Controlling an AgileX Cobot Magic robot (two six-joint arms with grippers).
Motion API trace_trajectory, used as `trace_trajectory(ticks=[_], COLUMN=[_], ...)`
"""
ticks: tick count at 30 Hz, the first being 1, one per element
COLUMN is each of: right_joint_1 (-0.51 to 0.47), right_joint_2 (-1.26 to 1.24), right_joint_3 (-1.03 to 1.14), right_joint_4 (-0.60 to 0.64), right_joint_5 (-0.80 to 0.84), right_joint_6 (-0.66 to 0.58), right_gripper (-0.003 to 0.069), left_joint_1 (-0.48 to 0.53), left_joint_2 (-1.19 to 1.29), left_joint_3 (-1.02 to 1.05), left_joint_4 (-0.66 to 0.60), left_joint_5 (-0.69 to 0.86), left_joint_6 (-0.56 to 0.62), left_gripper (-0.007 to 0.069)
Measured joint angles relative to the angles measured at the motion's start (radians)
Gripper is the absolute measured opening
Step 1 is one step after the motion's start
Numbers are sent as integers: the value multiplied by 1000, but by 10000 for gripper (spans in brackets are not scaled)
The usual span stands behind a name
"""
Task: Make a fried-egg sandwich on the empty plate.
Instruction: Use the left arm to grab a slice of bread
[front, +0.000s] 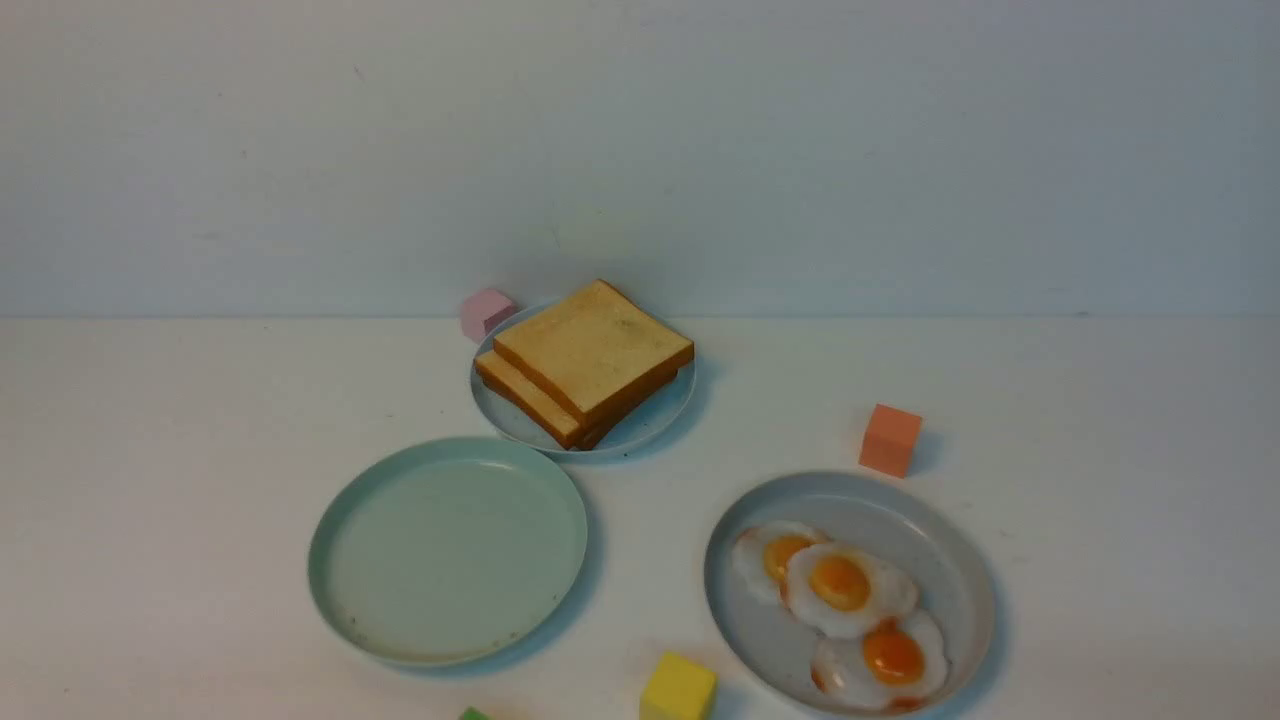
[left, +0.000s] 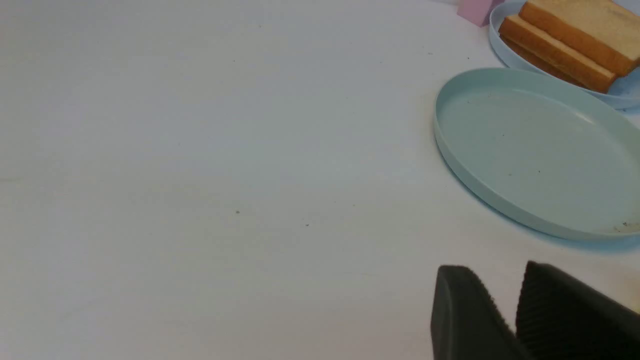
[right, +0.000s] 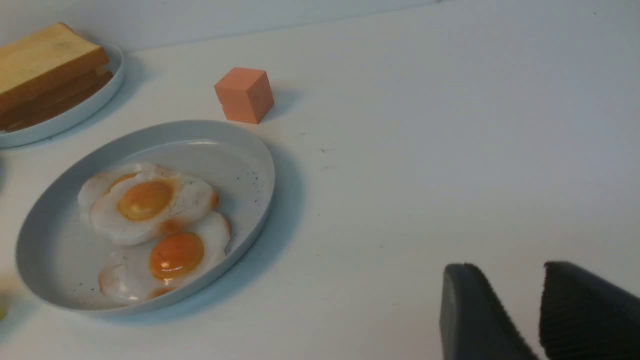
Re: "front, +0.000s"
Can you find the orange cube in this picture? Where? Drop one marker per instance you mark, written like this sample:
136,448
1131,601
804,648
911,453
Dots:
889,441

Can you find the yellow cube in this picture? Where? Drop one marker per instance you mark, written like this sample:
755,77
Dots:
679,689

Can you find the pink cube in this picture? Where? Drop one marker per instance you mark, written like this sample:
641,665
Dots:
483,311

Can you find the fried egg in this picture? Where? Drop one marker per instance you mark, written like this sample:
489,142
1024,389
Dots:
760,555
845,593
895,667

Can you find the toast slice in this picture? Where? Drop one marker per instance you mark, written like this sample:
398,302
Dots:
511,384
594,351
596,434

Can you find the light blue bread plate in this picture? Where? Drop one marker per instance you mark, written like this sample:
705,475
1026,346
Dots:
649,420

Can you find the grey egg plate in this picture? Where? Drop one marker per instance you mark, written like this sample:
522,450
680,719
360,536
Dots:
953,575

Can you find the green empty plate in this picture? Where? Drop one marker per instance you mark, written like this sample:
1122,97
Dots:
448,552

